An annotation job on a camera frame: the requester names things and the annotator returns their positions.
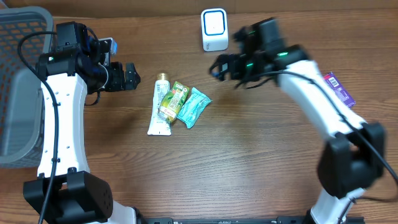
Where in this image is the green yellow drink carton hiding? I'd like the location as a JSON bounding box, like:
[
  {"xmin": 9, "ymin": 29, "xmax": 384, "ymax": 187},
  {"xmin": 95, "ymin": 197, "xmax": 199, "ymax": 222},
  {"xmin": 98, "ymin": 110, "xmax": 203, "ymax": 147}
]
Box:
[{"xmin": 158, "ymin": 82, "xmax": 190, "ymax": 123}]

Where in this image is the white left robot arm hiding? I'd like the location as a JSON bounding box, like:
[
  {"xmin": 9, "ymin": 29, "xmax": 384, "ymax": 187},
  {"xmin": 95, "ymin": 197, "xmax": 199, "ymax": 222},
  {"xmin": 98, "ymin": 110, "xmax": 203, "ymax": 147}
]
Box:
[{"xmin": 23, "ymin": 22, "xmax": 144, "ymax": 224}]

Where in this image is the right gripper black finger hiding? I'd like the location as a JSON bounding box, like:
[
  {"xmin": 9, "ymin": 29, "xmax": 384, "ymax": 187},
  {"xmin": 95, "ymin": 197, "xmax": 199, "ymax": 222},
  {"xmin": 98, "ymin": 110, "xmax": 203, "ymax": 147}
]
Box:
[
  {"xmin": 210, "ymin": 54, "xmax": 230, "ymax": 70},
  {"xmin": 209, "ymin": 63, "xmax": 225, "ymax": 81}
]

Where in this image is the dark grey plastic basket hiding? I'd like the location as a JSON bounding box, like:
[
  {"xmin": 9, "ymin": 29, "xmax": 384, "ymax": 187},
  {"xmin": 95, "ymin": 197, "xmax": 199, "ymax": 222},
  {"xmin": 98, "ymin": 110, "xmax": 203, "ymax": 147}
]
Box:
[{"xmin": 1, "ymin": 6, "xmax": 53, "ymax": 169}]

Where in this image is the white barcode scanner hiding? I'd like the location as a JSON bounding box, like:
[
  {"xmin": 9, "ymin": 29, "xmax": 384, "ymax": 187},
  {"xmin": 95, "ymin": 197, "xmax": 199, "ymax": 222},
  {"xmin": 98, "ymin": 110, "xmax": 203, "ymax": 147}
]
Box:
[{"xmin": 200, "ymin": 8, "xmax": 229, "ymax": 52}]

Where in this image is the red purple floral liner pack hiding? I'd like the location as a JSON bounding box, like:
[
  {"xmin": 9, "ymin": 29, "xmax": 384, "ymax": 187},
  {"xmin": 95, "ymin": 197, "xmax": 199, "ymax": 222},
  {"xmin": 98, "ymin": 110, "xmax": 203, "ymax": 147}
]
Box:
[{"xmin": 323, "ymin": 72, "xmax": 356, "ymax": 108}]

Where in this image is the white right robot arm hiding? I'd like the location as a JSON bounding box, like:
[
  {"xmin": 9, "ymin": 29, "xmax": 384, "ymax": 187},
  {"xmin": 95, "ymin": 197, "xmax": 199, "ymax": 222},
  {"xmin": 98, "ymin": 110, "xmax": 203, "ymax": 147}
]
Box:
[{"xmin": 209, "ymin": 18, "xmax": 387, "ymax": 223}]

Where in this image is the white tube gold cap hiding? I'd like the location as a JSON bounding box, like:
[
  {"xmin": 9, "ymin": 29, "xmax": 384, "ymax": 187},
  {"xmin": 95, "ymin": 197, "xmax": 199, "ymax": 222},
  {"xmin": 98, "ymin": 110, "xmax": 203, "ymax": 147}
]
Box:
[{"xmin": 147, "ymin": 73, "xmax": 172, "ymax": 136}]

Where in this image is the teal wipes packet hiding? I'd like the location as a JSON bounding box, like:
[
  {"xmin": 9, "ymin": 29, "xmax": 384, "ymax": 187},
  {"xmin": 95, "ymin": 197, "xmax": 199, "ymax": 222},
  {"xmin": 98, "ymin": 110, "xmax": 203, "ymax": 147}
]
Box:
[{"xmin": 177, "ymin": 87, "xmax": 212, "ymax": 129}]

